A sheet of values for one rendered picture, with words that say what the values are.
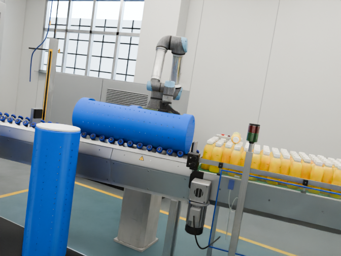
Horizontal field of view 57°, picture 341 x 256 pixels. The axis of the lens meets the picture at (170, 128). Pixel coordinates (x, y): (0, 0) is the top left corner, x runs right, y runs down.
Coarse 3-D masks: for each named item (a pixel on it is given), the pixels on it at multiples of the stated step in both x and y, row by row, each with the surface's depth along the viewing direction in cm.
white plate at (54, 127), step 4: (36, 124) 204; (40, 124) 204; (44, 124) 207; (48, 124) 210; (52, 124) 212; (56, 124) 215; (60, 124) 218; (64, 124) 221; (40, 128) 197; (44, 128) 195; (48, 128) 195; (52, 128) 197; (56, 128) 200; (60, 128) 202; (64, 128) 205; (68, 128) 207; (72, 128) 210; (76, 128) 212
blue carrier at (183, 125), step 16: (80, 112) 232; (96, 112) 229; (112, 112) 227; (128, 112) 225; (144, 112) 224; (160, 112) 223; (80, 128) 236; (96, 128) 230; (112, 128) 226; (128, 128) 222; (144, 128) 219; (160, 128) 216; (176, 128) 214; (192, 128) 229; (144, 144) 226; (160, 144) 220; (176, 144) 215
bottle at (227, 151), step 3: (225, 147) 207; (228, 147) 205; (225, 150) 205; (228, 150) 204; (231, 150) 206; (222, 153) 206; (225, 153) 204; (228, 153) 204; (222, 156) 206; (225, 156) 204; (228, 156) 204; (222, 159) 205; (225, 159) 204; (228, 159) 204; (222, 162) 205; (225, 162) 204; (228, 162) 205; (222, 168) 205; (225, 168) 205
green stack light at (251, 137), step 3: (249, 132) 177; (249, 135) 176; (252, 135) 176; (255, 135) 175; (258, 135) 177; (246, 138) 179; (249, 138) 176; (252, 138) 176; (255, 138) 176; (252, 141) 176; (255, 141) 176
